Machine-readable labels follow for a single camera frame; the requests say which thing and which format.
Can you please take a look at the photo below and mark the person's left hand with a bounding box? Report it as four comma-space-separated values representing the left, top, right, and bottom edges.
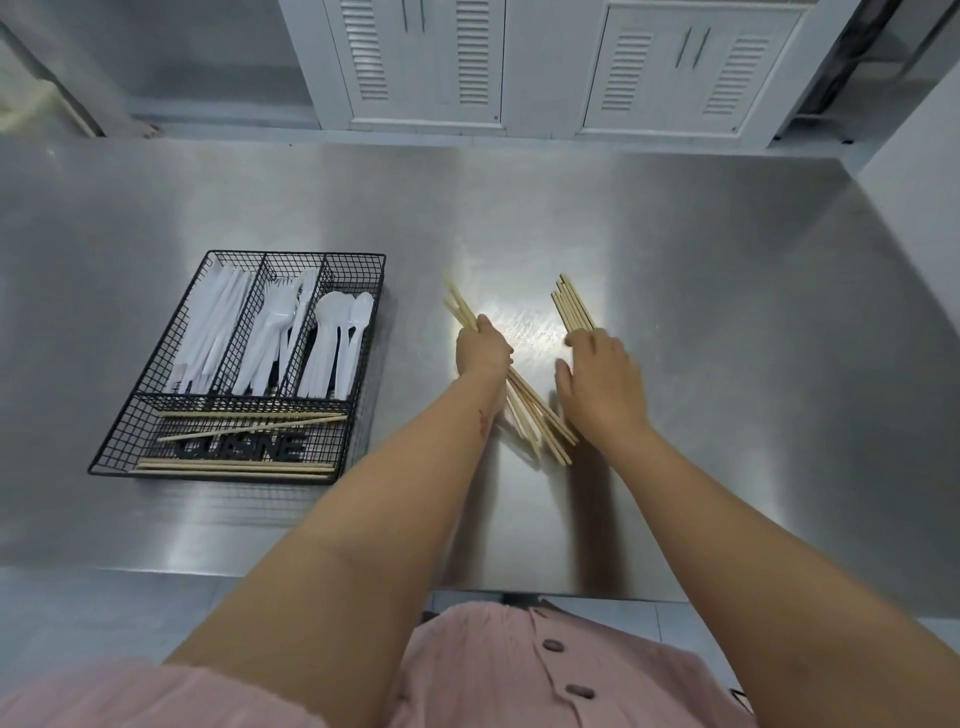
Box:
455, 315, 516, 385

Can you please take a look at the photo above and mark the person's right hand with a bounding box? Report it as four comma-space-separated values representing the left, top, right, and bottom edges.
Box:
554, 327, 651, 446

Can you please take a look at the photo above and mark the wooden chopstick bundle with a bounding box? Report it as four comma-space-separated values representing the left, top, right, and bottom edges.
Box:
443, 273, 580, 468
550, 273, 598, 336

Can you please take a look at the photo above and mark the person's left forearm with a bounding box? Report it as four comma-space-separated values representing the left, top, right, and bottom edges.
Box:
161, 369, 513, 676

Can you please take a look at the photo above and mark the person's right forearm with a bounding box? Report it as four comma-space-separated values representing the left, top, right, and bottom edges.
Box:
586, 417, 960, 728

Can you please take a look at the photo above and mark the group of white plastic spoons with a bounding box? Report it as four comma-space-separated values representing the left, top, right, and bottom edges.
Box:
297, 290, 375, 402

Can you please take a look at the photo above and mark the group of white plastic forks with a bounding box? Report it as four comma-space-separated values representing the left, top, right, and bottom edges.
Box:
232, 270, 319, 399

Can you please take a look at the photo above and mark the white louvered cabinet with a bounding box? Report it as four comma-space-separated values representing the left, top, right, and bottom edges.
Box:
277, 0, 520, 138
576, 0, 830, 149

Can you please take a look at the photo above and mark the loose wooden chopsticks pile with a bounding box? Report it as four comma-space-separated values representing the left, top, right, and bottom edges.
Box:
133, 408, 351, 477

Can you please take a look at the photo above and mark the group of white plastic knives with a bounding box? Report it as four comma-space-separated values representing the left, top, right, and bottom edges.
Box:
169, 262, 255, 396

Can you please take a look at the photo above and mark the pink buttoned garment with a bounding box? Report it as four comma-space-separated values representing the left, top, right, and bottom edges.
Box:
0, 600, 755, 728

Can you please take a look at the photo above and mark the dark metal rack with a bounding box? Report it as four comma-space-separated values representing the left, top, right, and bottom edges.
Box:
776, 0, 912, 145

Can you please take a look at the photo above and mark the black wire cutlery tray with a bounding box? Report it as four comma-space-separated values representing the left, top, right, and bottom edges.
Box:
87, 249, 387, 486

